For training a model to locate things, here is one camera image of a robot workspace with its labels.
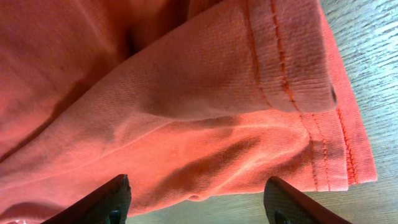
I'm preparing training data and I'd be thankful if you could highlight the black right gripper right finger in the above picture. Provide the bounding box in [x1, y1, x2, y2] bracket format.
[264, 176, 351, 224]

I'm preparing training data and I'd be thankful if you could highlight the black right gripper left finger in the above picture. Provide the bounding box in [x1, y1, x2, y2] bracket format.
[42, 174, 132, 224]

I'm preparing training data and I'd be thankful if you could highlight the orange-red t-shirt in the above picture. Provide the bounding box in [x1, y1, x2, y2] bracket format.
[1, 0, 377, 223]

